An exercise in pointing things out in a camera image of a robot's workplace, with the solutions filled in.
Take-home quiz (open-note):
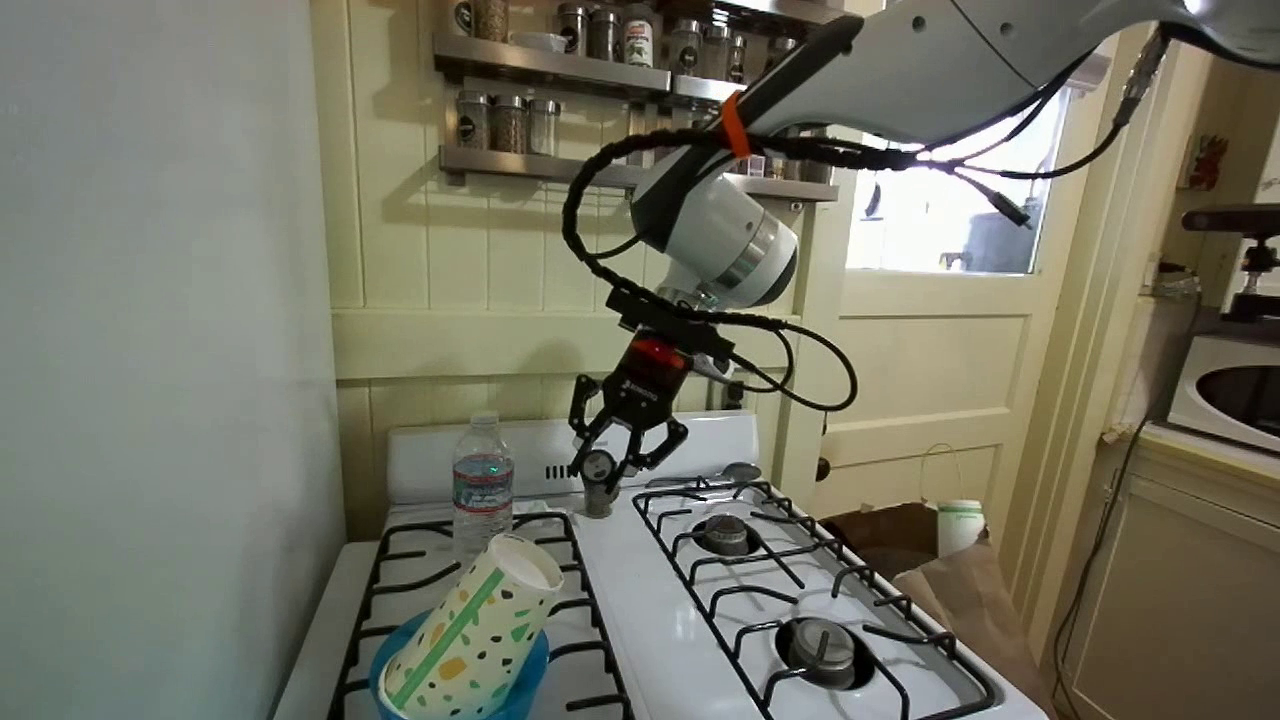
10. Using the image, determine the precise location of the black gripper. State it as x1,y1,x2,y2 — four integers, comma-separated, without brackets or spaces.
564,326,701,478

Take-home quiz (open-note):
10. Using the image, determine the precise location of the small black cylindrical object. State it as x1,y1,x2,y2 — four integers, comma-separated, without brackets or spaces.
580,478,624,525

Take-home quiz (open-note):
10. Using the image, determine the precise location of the metal stove burner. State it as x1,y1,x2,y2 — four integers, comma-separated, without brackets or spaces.
770,612,871,690
687,511,765,558

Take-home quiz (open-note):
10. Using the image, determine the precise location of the clear plastic water bottle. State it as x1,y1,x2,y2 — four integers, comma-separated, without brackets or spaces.
447,408,520,558

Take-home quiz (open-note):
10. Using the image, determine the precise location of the white gas stove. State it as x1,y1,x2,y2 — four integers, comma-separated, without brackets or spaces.
271,405,1054,720

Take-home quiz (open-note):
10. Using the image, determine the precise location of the black stove grate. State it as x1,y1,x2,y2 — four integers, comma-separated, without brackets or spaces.
323,508,638,720
627,465,1007,720

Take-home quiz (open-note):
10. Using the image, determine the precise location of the dotted paper cup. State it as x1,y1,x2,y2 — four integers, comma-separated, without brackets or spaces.
376,528,566,720

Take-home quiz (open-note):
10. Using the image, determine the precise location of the metal spice rack shelf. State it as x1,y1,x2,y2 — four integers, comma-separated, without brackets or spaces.
427,29,751,111
431,138,846,208

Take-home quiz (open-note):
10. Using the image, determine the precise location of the cream door with window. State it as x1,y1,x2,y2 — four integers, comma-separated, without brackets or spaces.
775,75,1110,592

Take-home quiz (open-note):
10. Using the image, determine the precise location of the glass spice jar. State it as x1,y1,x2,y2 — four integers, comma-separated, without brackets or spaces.
582,5,624,65
703,22,740,85
556,0,593,58
663,11,706,80
528,90,564,158
452,89,492,153
487,89,533,154

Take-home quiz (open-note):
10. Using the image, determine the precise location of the blue bowl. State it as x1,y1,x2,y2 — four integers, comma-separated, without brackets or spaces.
365,608,556,720

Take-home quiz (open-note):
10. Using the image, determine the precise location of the white labelled spice jar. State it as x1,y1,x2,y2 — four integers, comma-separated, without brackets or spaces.
616,5,663,71

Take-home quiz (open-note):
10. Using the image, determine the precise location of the mug on spice rack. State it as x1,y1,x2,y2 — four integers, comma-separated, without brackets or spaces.
447,0,517,45

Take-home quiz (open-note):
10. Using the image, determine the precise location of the white refrigerator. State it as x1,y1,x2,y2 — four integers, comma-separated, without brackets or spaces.
0,0,347,720

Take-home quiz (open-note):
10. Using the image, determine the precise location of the cream kitchen cabinet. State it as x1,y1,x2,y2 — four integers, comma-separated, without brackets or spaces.
1059,419,1280,720

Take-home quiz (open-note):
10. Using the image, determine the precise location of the white microwave oven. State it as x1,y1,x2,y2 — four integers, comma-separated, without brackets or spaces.
1164,326,1280,461

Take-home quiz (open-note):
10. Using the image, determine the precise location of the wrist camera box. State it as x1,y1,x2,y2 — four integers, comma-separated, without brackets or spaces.
607,284,736,353

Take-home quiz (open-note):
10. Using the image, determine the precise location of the orange strap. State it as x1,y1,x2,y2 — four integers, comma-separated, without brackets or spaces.
711,89,755,162

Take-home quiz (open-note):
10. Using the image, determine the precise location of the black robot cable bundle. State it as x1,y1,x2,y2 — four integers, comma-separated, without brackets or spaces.
556,19,1181,416

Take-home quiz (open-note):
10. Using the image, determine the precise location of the thin black hanging cable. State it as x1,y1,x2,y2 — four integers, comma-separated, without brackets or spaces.
1046,419,1157,720

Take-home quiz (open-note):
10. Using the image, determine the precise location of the red wall picture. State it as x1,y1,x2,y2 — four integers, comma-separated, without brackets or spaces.
1186,127,1230,192

